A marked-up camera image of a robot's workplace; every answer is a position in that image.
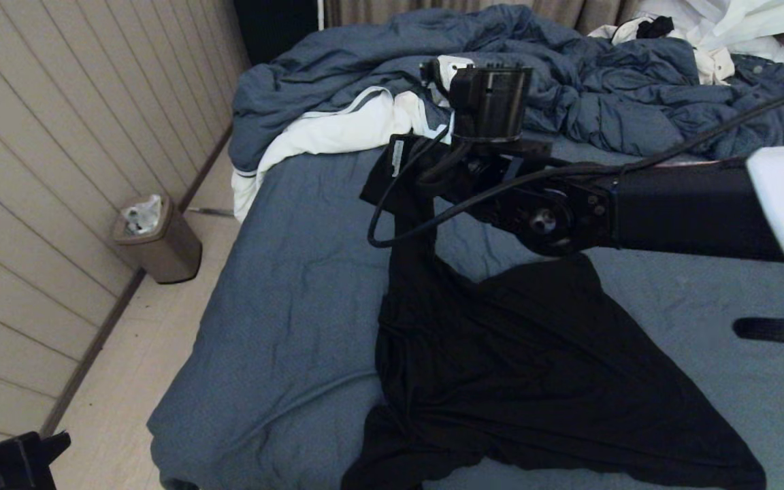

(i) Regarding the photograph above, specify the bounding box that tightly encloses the small black fabric item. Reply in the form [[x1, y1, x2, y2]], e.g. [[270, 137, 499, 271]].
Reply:
[[635, 16, 674, 39]]

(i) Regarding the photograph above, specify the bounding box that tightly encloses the white duvet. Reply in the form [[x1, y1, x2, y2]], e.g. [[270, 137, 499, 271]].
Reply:
[[231, 87, 451, 224]]

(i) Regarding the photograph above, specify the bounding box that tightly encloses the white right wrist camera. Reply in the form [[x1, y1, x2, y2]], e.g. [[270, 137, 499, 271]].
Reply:
[[421, 56, 478, 96]]

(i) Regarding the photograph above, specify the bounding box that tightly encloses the beige curtain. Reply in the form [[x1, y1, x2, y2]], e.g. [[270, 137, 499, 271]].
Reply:
[[324, 0, 641, 33]]

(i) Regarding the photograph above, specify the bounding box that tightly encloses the black t-shirt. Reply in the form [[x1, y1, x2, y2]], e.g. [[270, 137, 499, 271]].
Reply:
[[341, 136, 767, 490]]

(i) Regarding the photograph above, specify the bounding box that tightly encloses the crumpled blue duvet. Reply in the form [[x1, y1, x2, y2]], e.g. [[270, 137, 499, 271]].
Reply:
[[227, 3, 784, 181]]

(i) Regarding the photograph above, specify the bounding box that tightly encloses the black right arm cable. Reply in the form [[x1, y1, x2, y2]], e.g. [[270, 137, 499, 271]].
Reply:
[[367, 83, 784, 249]]

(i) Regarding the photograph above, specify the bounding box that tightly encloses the brown trash bin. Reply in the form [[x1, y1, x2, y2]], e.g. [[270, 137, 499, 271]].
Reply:
[[112, 195, 203, 286]]

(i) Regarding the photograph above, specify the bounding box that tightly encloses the white crumpled shirt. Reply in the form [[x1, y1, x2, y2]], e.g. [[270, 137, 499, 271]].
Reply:
[[588, 0, 784, 86]]

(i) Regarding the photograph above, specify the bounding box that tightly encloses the black tall furniture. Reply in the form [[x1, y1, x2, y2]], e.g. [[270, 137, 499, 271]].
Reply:
[[232, 0, 321, 67]]

